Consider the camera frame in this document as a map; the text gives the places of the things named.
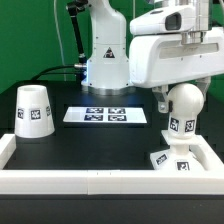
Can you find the white lamp bulb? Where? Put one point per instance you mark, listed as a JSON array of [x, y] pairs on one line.
[[186, 103]]

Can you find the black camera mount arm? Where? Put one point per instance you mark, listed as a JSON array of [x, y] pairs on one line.
[[74, 8]]

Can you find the white lamp shade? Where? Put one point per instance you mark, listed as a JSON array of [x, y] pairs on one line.
[[33, 117]]

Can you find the white lamp base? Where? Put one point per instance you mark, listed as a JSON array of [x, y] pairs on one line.
[[178, 156]]

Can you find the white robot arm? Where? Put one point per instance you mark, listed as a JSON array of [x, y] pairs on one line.
[[108, 70]]

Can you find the white U-shaped frame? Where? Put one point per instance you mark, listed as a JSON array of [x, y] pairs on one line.
[[87, 182]]

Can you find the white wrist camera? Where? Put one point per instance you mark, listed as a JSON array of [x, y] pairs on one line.
[[173, 19]]

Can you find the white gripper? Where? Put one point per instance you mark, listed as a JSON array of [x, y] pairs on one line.
[[158, 60]]

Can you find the white marker plate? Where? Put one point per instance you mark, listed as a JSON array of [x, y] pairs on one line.
[[105, 115]]

